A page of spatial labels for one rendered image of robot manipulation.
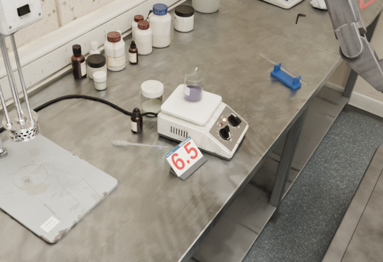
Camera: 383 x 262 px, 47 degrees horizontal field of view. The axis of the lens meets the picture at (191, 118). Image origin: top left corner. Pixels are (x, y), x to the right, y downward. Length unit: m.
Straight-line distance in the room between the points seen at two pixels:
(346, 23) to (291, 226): 1.15
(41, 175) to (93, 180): 0.11
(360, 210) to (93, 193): 0.94
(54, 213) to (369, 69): 0.69
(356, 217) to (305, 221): 0.44
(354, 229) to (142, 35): 0.91
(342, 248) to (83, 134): 0.85
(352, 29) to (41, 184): 0.72
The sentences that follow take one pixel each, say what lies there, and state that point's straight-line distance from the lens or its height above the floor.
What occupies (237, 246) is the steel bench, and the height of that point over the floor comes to 0.08.
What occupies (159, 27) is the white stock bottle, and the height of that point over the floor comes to 0.82.
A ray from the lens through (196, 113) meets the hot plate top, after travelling 1.04.
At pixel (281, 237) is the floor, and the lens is 1.89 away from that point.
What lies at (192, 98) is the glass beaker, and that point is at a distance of 1.06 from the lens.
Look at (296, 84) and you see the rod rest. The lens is 1.34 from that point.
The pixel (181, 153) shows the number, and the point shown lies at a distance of 1.02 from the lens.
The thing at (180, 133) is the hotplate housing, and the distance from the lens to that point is 1.06.
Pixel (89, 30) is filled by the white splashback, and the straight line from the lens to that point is 1.37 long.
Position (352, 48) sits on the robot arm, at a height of 1.07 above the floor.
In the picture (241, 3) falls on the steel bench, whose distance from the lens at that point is 1.80.
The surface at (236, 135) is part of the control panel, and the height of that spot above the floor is 0.78.
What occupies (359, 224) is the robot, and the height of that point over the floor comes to 0.37.
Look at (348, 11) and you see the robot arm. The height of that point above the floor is 1.11.
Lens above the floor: 1.50
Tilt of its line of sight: 40 degrees down
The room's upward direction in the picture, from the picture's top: 4 degrees clockwise
